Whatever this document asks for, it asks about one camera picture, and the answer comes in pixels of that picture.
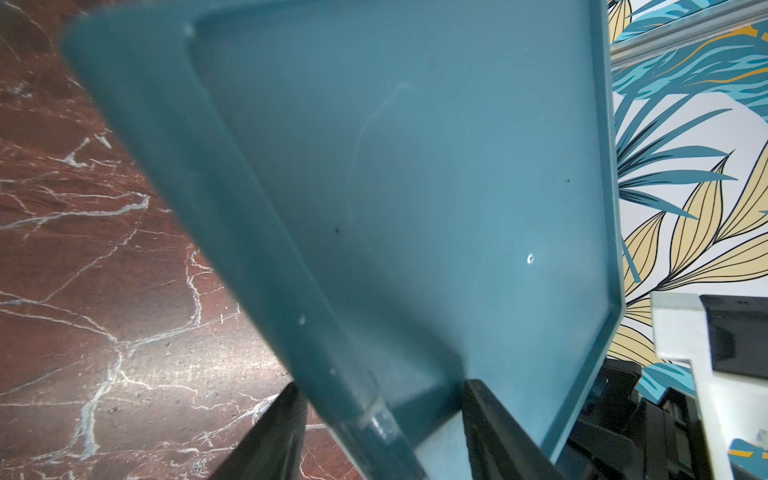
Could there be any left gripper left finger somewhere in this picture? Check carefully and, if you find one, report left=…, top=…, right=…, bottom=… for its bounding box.
left=209, top=382, right=308, bottom=480

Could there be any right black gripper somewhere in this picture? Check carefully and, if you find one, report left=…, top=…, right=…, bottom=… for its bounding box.
left=556, top=359, right=713, bottom=479

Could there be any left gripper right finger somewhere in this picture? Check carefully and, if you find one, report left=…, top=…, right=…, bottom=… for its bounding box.
left=462, top=380, right=549, bottom=479

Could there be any teal drawer cabinet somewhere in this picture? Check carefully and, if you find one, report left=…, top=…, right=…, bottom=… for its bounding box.
left=61, top=1, right=624, bottom=479

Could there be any right aluminium corner post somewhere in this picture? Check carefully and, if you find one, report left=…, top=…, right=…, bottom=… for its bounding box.
left=610, top=0, right=767, bottom=69

